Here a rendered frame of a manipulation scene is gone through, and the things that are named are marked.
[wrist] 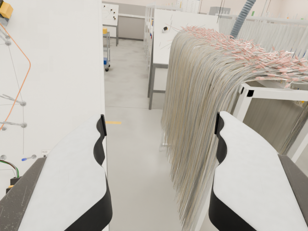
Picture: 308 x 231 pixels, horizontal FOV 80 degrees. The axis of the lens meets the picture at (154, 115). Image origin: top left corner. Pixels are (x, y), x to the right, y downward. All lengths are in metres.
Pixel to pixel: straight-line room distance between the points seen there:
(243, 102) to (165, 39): 2.85
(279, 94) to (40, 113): 0.82
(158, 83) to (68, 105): 2.68
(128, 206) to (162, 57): 2.34
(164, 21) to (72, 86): 3.05
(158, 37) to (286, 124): 2.75
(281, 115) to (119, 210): 1.52
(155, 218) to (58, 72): 1.54
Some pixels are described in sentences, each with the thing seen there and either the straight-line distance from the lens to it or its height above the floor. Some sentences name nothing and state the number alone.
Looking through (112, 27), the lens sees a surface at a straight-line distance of 9.18.
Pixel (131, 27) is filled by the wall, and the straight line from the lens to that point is 11.45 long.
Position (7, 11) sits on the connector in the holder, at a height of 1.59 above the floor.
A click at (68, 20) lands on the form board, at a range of 0.83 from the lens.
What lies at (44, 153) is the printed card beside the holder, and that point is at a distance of 0.73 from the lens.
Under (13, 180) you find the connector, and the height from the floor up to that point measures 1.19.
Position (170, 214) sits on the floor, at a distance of 1.97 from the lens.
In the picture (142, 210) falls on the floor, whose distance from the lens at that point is 1.96.
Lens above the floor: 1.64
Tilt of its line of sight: 30 degrees down
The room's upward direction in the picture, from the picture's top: 7 degrees clockwise
